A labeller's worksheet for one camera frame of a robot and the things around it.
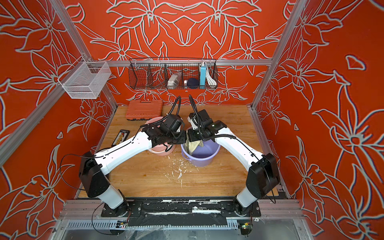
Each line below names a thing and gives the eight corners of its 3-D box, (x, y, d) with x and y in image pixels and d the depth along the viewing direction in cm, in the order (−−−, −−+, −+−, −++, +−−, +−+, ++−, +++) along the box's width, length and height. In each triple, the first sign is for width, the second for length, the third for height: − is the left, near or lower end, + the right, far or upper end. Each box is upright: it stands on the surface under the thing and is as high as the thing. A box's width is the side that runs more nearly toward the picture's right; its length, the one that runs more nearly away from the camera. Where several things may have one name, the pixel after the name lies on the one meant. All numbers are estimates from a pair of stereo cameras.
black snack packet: (113, 146, 99) (111, 144, 97) (121, 130, 107) (120, 129, 106) (122, 147, 99) (121, 145, 97) (129, 131, 107) (128, 130, 105)
